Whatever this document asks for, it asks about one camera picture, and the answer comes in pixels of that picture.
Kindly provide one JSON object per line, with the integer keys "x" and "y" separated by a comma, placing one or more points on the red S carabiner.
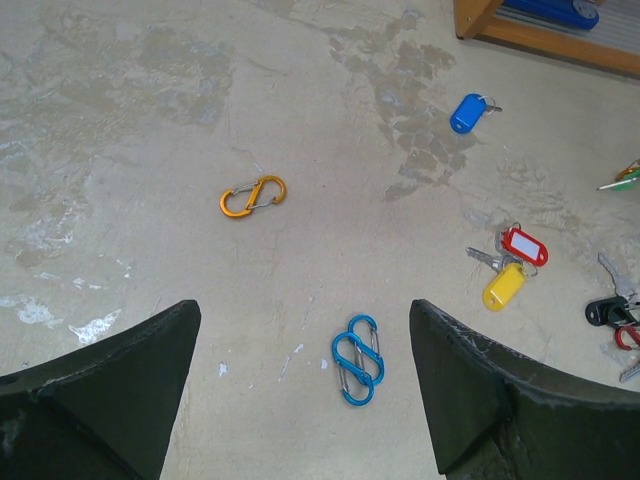
{"x": 627, "y": 337}

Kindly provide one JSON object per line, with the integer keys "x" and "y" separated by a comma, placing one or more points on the dark blue S carabiner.
{"x": 346, "y": 366}

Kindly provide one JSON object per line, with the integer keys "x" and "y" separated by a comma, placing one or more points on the blue key tag with keys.
{"x": 630, "y": 373}

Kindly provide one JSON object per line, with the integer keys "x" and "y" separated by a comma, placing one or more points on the orange S carabiner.
{"x": 254, "y": 190}
{"x": 629, "y": 172}

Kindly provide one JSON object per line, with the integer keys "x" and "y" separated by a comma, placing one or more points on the blue key tag far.
{"x": 470, "y": 110}

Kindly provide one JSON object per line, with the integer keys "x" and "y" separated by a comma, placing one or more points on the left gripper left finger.
{"x": 105, "y": 411}

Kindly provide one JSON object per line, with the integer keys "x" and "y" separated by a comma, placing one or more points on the green key tag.
{"x": 620, "y": 185}

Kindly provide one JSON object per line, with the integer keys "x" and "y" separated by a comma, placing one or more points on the wooden shelf rack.
{"x": 611, "y": 46}

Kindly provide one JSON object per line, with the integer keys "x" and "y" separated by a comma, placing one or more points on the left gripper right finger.
{"x": 494, "y": 413}

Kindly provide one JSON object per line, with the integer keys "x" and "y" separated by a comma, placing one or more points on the black key fob with key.
{"x": 618, "y": 310}

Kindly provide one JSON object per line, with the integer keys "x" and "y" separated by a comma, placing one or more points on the light blue S carabiner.
{"x": 370, "y": 349}

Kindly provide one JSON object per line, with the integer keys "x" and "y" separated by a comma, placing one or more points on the red key tag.
{"x": 521, "y": 244}

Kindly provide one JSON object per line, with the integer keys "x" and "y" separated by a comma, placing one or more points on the yellow key tag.
{"x": 501, "y": 290}

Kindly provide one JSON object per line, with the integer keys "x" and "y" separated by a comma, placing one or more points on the blue stapler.
{"x": 573, "y": 13}

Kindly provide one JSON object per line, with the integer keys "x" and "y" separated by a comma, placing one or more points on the silver key on yellow tag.
{"x": 496, "y": 262}

